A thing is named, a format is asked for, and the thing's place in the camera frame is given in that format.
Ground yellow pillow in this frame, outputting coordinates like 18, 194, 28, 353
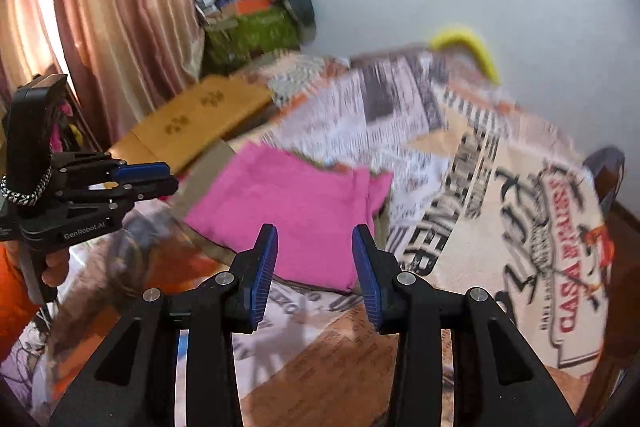
430, 27, 502, 88

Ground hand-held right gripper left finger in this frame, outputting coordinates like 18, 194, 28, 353
47, 223, 279, 427

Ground pink striped curtain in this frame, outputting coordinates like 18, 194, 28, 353
0, 0, 217, 148

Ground printed blanket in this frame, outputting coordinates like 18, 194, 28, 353
30, 47, 617, 427

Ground person's left hand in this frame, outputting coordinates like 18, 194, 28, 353
40, 248, 72, 292

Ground pink pants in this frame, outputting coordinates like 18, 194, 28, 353
184, 142, 395, 294

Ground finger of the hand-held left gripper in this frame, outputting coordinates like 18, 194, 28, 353
54, 151, 172, 182
54, 177, 180, 208

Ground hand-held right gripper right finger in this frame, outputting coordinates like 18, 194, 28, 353
351, 224, 578, 427

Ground silver chain strap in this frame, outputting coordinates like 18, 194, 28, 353
0, 164, 54, 208

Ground blue backpack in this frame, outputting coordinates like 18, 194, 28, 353
582, 147, 627, 214

